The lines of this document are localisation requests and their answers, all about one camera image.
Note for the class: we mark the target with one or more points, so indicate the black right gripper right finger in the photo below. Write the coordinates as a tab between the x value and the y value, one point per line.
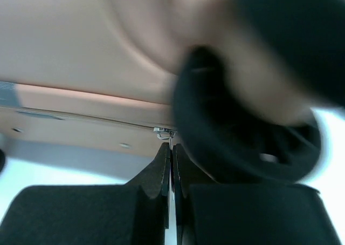
245	212

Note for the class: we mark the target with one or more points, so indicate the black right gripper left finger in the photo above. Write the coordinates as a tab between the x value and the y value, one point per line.
134	213

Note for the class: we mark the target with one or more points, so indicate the pink suitcase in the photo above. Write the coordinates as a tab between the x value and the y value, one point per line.
235	82

